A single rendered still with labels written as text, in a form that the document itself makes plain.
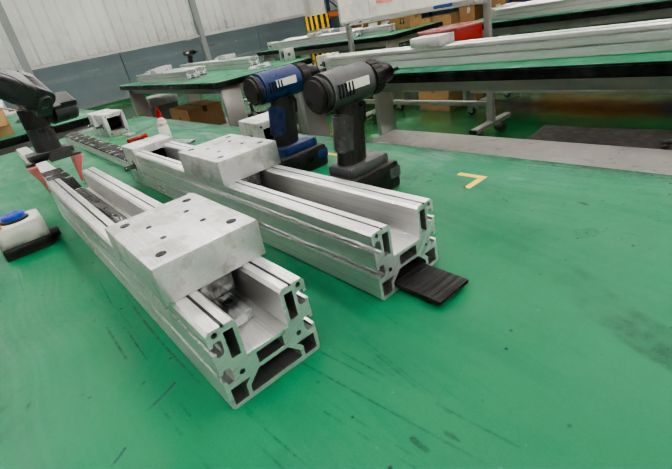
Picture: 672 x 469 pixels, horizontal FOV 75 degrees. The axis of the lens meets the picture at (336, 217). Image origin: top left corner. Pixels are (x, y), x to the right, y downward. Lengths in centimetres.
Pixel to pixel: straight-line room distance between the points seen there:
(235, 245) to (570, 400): 31
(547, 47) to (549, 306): 148
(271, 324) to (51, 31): 1200
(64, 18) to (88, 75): 125
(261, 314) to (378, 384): 13
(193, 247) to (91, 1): 1222
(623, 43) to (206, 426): 167
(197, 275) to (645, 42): 160
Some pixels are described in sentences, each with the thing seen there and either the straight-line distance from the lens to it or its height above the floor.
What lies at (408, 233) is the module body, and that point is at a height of 83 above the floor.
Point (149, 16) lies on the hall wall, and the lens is 1294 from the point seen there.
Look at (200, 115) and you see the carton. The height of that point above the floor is 38.
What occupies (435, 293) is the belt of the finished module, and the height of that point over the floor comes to 79.
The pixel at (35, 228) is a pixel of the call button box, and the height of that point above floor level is 82.
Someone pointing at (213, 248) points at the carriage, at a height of 90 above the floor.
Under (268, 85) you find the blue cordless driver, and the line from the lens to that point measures 88.
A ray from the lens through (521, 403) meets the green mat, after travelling 39.
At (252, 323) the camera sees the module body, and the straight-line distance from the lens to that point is 44.
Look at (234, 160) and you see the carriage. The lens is 71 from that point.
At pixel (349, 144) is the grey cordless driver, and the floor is 88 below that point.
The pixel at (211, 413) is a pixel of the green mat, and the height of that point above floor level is 78.
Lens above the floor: 107
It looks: 25 degrees down
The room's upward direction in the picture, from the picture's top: 12 degrees counter-clockwise
